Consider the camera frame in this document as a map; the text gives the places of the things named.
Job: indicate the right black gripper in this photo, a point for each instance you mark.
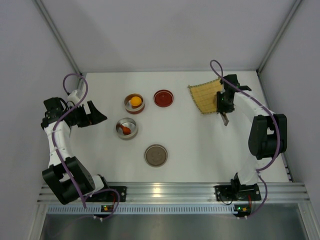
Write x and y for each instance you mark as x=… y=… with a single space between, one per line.
x=225 y=109

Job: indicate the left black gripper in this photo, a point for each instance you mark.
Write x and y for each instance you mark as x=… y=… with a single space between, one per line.
x=85 y=115

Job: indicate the metal tongs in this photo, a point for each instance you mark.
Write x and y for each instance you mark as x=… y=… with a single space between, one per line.
x=222 y=114

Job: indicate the orange chicken drumstick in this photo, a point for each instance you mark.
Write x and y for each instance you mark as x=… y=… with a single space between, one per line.
x=125 y=130

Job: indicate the orange yellow food ball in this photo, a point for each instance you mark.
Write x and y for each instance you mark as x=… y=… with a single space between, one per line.
x=136 y=101

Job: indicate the beige round lid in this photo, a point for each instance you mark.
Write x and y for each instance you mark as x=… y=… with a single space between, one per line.
x=156 y=155

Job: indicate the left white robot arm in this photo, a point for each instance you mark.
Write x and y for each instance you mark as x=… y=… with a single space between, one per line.
x=66 y=176

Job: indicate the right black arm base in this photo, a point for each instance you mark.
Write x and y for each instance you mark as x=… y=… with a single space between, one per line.
x=235 y=191

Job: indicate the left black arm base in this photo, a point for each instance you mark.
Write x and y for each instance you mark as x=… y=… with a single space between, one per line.
x=118 y=193

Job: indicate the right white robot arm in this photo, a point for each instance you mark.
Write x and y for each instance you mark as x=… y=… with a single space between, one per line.
x=268 y=132

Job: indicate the bamboo mat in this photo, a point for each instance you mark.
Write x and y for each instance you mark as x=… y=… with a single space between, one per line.
x=204 y=96

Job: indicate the beige-based steel container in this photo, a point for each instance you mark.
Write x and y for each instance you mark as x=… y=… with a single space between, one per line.
x=128 y=122

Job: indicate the red-based steel container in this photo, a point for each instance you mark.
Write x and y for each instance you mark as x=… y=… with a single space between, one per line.
x=128 y=106

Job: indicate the red round lid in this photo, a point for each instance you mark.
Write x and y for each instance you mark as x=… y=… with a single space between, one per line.
x=163 y=98

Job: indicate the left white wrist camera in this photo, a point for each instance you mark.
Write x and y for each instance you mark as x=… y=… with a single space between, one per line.
x=75 y=96

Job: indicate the aluminium front rail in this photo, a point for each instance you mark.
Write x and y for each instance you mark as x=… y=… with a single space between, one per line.
x=204 y=192

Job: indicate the slotted grey cable duct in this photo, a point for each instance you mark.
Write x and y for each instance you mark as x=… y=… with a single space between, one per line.
x=145 y=209

